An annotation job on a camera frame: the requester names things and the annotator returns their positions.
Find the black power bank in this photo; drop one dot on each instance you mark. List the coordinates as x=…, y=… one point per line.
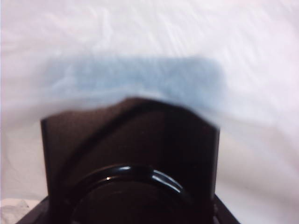
x=140, y=144

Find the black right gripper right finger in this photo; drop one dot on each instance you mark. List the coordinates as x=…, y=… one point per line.
x=222, y=214

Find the white plastic shopping bag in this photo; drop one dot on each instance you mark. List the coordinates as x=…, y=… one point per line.
x=149, y=35

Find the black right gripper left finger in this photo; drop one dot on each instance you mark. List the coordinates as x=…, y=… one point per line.
x=39, y=214

